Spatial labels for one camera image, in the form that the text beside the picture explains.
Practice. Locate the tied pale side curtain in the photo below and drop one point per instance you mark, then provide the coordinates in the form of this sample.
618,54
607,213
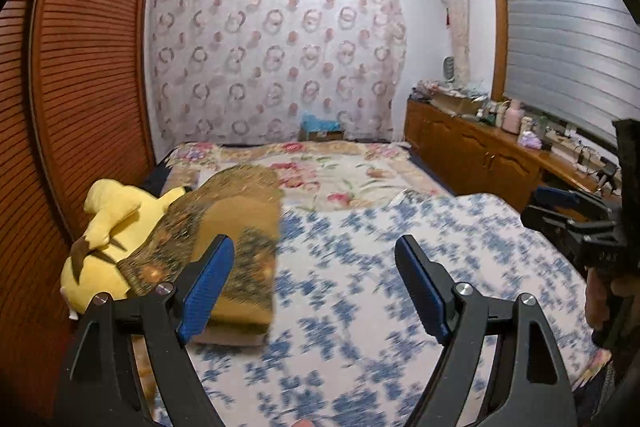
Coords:
457,7

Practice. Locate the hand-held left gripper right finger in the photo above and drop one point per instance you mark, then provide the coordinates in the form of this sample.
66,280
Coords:
425,287

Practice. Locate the blue cloth on box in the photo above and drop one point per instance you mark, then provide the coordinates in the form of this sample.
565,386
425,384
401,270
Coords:
320,134

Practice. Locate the floral quilt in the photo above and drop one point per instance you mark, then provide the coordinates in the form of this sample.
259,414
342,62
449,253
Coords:
330,177

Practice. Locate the brown patterned shirt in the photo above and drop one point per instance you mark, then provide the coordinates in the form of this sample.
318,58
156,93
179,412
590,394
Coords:
235,217

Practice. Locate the pink bottle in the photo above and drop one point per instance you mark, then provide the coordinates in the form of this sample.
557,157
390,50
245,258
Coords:
512,119

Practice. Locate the flat brown cardboard box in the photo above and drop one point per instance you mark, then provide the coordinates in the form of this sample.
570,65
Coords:
457,104

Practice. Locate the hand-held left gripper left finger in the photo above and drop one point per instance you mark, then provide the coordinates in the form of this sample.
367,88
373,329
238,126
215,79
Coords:
207,287

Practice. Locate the purple tissue pack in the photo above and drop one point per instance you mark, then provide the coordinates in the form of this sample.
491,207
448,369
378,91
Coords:
529,141

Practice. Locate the small round desk fan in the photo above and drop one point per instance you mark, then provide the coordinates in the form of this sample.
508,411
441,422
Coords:
449,68

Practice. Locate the blue floral bedsheet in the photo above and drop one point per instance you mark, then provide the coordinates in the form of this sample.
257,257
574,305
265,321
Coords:
340,307

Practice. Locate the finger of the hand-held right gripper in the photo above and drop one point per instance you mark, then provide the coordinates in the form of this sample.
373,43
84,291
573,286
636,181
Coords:
557,197
545,219

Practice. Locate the grey window blind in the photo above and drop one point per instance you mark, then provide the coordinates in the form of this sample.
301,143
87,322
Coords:
565,32

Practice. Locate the wooden cabinet desk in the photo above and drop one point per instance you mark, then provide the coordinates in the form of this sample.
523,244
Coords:
465,147

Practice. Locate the yellow plush toy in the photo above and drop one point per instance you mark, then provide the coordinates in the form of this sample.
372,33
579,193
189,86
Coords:
115,227

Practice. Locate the sheer circle-patterned curtain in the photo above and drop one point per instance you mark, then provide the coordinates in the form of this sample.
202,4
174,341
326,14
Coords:
270,67

